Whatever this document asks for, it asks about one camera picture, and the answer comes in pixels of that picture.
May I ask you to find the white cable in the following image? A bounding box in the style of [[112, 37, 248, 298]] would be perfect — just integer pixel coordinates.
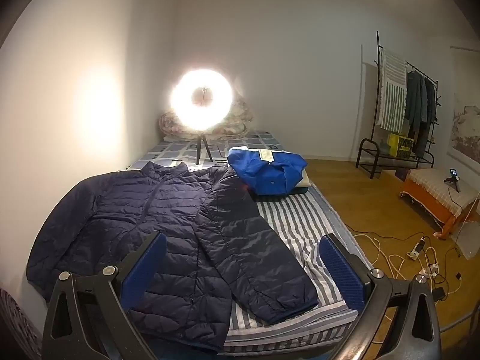
[[352, 232, 410, 279]]

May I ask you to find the grey-green hanging jacket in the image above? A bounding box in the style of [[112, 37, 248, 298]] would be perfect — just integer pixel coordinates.
[[404, 70, 429, 147]]

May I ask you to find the white power strip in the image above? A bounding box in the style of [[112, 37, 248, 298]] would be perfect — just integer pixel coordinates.
[[419, 262, 440, 279]]

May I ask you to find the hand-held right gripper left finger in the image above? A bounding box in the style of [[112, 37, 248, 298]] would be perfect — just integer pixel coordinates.
[[42, 230, 168, 360]]

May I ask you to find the blue checked bed sheet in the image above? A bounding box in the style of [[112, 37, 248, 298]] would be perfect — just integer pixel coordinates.
[[127, 129, 286, 170]]

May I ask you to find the yellow crate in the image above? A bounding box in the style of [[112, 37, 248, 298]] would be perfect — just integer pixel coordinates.
[[386, 133, 415, 157]]

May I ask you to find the black tripod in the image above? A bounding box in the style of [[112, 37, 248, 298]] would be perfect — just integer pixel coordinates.
[[194, 129, 214, 166]]

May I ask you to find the ring light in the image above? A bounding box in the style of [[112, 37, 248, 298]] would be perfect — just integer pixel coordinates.
[[169, 68, 238, 133]]

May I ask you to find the black clothes rack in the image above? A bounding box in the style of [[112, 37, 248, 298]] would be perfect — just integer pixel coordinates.
[[355, 31, 440, 179]]

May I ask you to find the green striped towel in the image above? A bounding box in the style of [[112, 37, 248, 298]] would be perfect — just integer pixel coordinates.
[[376, 47, 409, 130]]

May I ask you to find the cream folded cloth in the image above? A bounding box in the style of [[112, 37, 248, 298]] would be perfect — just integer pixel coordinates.
[[295, 168, 313, 193]]

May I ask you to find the blue jacket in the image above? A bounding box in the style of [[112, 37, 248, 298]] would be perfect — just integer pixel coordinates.
[[227, 147, 309, 196]]

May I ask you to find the grey power strip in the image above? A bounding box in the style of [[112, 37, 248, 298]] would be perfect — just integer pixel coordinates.
[[409, 236, 428, 261]]

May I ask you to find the navy puffer jacket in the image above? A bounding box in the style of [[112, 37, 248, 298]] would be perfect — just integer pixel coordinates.
[[25, 160, 319, 354]]

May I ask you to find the orange stool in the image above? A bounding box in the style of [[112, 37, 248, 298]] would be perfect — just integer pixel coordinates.
[[399, 167, 480, 239]]

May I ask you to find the cream striped cloth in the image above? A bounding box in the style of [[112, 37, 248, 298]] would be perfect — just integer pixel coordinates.
[[407, 167, 479, 218]]

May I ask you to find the dark hanging garment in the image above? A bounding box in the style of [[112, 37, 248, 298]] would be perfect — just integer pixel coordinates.
[[422, 77, 439, 158]]

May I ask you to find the grey striped bed sheet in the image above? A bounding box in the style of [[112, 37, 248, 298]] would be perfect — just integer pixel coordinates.
[[224, 185, 376, 350]]

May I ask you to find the wall poster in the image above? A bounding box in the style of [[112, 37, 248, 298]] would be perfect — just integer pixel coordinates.
[[448, 47, 480, 158]]

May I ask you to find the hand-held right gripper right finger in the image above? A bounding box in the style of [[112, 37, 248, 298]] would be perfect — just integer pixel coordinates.
[[319, 233, 441, 360]]

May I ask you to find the floral quilt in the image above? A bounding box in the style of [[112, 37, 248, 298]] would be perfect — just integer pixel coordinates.
[[159, 97, 256, 143]]

